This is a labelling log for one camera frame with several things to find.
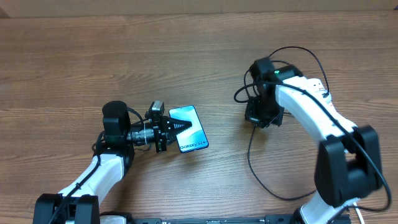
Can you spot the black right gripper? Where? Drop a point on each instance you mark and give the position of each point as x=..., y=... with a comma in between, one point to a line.
x=252, y=116

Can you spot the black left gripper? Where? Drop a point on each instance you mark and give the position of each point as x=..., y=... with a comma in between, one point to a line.
x=162, y=128

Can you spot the blue Galaxy smartphone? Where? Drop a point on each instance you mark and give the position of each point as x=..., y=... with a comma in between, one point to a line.
x=193, y=138

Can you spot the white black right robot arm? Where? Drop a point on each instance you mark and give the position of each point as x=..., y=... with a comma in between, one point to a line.
x=348, y=164

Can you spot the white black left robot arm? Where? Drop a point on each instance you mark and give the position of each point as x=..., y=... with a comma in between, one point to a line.
x=113, y=155

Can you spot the white charger plug adapter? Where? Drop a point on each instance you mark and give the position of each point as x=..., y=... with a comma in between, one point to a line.
x=324, y=95

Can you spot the white power strip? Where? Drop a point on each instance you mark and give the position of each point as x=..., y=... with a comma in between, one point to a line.
x=316, y=88

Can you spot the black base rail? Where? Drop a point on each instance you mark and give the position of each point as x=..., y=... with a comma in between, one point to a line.
x=202, y=220

